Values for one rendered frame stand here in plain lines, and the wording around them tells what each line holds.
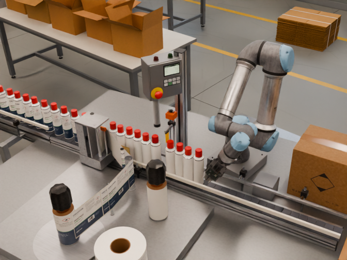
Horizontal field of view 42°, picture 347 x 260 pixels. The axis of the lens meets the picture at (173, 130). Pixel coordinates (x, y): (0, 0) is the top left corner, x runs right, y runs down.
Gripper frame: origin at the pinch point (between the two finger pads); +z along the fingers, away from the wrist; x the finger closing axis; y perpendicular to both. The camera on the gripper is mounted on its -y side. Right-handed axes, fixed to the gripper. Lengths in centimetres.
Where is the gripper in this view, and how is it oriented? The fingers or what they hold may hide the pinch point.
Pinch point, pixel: (207, 177)
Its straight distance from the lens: 221.8
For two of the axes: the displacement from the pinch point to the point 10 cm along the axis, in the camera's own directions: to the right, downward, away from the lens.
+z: -4.1, 5.9, 7.0
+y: -5.1, 4.9, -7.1
